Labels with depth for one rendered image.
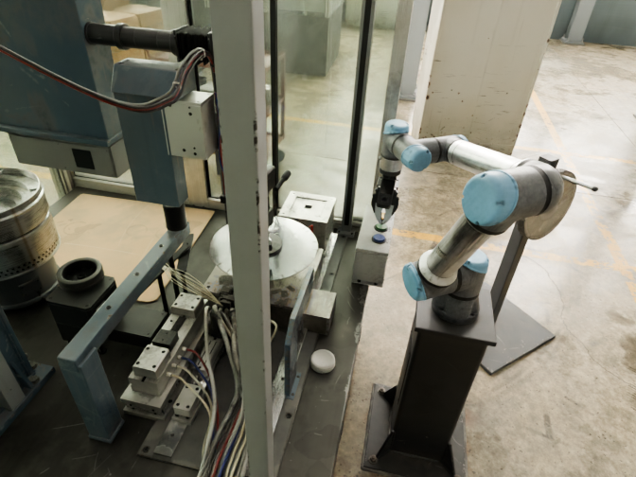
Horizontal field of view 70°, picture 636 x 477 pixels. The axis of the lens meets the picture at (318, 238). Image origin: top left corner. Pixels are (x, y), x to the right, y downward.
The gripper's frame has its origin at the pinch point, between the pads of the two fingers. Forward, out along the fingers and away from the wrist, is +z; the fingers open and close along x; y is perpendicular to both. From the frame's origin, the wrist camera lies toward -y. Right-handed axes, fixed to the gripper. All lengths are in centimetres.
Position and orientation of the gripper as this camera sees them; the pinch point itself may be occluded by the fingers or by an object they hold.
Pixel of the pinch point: (381, 222)
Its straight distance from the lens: 158.6
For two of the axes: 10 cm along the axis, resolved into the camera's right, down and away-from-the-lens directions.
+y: 2.2, -5.7, 8.0
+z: -0.5, 8.1, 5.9
